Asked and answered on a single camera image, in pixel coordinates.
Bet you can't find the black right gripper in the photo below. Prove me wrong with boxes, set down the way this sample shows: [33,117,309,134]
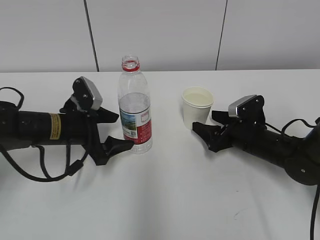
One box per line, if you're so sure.
[192,110,266,152]

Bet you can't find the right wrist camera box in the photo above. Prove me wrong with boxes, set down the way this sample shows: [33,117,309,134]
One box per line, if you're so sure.
[228,94,266,125]

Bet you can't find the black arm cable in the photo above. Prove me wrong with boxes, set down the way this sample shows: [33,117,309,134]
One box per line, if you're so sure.
[0,86,101,183]
[264,118,320,240]

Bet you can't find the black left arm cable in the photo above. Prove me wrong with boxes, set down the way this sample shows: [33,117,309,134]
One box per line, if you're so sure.
[0,86,101,183]

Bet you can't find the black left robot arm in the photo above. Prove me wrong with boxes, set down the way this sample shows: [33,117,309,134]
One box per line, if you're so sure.
[0,101,134,166]

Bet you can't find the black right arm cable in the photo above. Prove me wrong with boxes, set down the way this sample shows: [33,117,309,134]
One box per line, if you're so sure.
[264,118,320,240]

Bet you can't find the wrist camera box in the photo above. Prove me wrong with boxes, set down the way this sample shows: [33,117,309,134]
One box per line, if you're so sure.
[228,94,266,125]
[71,76,103,111]

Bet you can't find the clear plastic water bottle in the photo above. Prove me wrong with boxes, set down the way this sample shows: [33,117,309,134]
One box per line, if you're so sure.
[117,55,153,154]

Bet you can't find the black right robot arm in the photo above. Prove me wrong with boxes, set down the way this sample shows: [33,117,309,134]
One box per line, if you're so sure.
[192,111,320,186]

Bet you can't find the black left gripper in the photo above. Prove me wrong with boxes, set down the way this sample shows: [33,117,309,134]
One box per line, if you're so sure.
[59,99,134,166]

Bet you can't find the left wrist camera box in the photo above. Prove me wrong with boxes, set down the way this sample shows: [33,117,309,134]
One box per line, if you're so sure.
[71,76,103,111]

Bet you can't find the white paper cup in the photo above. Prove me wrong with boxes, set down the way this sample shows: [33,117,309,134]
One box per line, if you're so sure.
[182,86,214,130]

